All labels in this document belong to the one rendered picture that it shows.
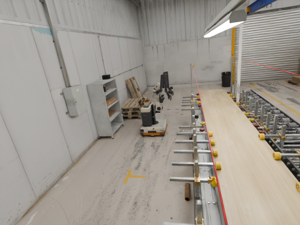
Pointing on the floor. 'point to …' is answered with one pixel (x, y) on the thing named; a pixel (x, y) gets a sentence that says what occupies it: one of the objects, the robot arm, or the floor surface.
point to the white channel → (232, 6)
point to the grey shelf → (98, 100)
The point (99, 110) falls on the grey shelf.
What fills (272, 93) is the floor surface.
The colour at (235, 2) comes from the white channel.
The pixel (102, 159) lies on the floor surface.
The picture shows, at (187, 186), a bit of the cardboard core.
